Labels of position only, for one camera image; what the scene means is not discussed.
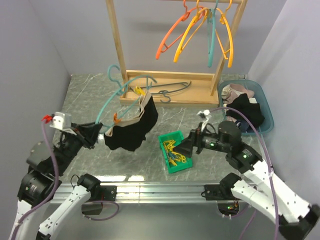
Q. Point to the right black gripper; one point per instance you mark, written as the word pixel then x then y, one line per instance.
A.
pixel 185 147

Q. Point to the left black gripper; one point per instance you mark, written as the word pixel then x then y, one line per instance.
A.
pixel 87 133

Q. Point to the black underwear back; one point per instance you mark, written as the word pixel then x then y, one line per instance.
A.
pixel 129 134

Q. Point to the black underwear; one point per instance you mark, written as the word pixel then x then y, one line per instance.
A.
pixel 252 111
pixel 129 134

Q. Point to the yellow clothespin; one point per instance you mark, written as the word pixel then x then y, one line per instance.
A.
pixel 139 91

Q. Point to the black underwear front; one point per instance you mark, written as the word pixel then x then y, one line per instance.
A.
pixel 252 111

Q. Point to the white underwear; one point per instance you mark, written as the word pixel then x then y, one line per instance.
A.
pixel 252 100

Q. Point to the orange clothes hanger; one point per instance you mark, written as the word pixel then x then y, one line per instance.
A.
pixel 164 44

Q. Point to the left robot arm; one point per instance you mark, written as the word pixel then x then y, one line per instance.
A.
pixel 46 164

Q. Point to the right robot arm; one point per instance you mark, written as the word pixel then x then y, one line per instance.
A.
pixel 255 170

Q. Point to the navy underwear in basket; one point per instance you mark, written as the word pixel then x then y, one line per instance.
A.
pixel 244 126

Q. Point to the beige underwear in basket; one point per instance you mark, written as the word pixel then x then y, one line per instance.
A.
pixel 231 91

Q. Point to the yellow hanger left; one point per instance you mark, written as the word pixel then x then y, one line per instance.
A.
pixel 201 15

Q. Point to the yellow hanger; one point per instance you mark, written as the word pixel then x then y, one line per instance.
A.
pixel 226 35
pixel 201 15

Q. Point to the yellow hanger right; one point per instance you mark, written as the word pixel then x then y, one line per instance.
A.
pixel 226 35

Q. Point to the yellow clothespins in bin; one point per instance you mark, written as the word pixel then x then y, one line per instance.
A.
pixel 173 157

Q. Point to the green plastic bin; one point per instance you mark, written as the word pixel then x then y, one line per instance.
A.
pixel 178 137

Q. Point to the wooden clothes rack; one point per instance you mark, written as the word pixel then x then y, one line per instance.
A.
pixel 203 90

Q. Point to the teal laundry basket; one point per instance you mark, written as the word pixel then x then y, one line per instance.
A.
pixel 259 95

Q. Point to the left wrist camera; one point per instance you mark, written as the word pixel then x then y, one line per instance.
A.
pixel 60 121

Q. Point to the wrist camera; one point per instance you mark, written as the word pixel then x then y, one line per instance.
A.
pixel 60 121
pixel 205 115

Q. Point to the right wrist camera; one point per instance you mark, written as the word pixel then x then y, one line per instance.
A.
pixel 205 115

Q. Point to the aluminium mounting rail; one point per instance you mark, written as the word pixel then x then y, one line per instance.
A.
pixel 150 193

